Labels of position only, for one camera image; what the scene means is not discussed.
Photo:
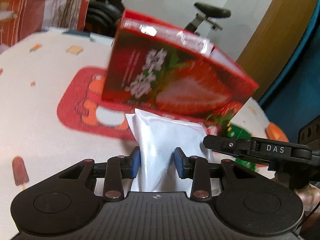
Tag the orange plastic dish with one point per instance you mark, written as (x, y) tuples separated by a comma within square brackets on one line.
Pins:
[(275, 133)]

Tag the green plush toy with string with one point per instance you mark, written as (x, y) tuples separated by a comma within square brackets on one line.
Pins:
[(217, 124)]

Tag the red strawberry cardboard box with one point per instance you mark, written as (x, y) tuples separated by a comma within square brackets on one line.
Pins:
[(148, 72)]

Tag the person's hand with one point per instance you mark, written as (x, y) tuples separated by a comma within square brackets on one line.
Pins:
[(310, 198)]

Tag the red floral curtain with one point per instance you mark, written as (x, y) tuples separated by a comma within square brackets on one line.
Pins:
[(21, 18)]

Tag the red bear cartoon mat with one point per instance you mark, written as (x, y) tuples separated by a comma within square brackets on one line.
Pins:
[(81, 108)]

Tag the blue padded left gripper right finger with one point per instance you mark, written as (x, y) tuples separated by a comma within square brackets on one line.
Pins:
[(179, 160)]

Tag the wooden door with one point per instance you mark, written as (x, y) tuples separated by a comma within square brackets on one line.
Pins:
[(275, 40)]

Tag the teal blue fabric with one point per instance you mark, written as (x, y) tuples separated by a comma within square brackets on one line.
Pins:
[(292, 101)]

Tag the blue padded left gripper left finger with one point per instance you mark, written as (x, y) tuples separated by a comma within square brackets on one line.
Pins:
[(134, 162)]

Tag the clear bag of dark socks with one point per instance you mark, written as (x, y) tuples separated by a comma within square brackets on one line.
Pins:
[(179, 37)]

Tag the black exercise bike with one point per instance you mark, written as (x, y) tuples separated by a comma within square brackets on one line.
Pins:
[(103, 16)]

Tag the white plastic package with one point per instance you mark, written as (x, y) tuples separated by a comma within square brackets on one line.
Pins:
[(158, 137)]

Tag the white patterned tablecloth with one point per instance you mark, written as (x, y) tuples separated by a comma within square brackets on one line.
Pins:
[(35, 73)]

